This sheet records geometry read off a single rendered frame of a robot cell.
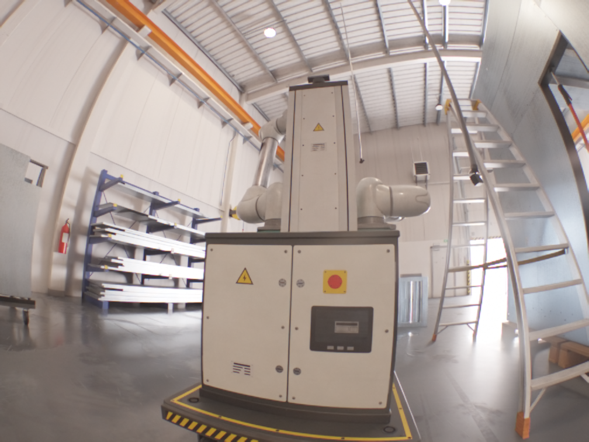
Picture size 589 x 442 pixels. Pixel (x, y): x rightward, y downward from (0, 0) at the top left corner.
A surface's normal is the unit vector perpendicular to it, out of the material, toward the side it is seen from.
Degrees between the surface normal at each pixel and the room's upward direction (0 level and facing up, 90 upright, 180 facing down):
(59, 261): 90
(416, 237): 90
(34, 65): 90
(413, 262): 90
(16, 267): 78
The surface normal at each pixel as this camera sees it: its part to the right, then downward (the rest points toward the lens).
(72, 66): 0.92, -0.06
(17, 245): 0.93, -0.25
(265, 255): -0.24, -0.24
